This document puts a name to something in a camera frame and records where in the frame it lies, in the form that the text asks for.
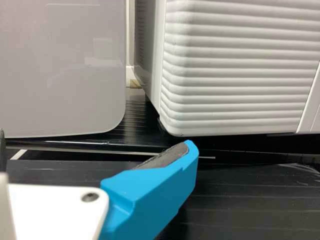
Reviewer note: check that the incubator door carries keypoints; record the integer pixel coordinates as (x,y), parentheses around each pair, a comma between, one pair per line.
(237,62)

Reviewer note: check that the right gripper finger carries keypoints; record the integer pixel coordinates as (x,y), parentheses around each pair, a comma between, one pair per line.
(150,195)

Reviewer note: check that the white incubator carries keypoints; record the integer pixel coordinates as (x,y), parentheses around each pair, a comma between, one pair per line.
(147,50)

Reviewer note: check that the white box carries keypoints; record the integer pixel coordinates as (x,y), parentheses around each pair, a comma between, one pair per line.
(62,75)

